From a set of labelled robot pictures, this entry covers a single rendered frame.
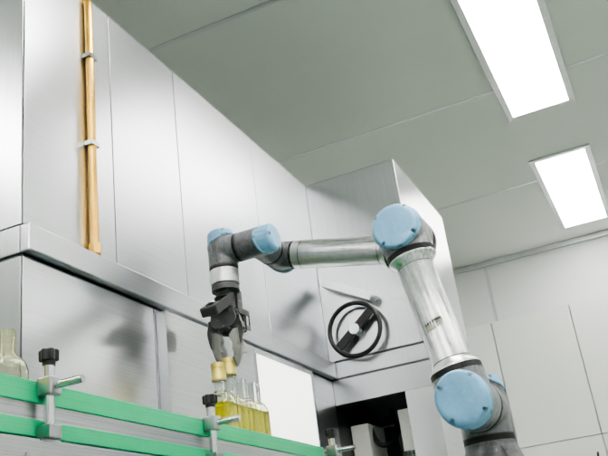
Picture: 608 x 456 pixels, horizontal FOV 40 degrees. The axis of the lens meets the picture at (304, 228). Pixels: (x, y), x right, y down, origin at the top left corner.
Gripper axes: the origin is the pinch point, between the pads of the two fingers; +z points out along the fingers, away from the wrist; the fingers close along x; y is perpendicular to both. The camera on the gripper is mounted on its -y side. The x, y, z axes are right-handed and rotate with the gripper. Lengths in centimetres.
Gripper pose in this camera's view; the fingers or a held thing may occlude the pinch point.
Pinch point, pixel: (228, 361)
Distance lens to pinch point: 209.1
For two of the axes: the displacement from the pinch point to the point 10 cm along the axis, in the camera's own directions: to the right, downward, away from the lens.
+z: 1.2, 9.1, -3.9
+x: -9.0, 2.7, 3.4
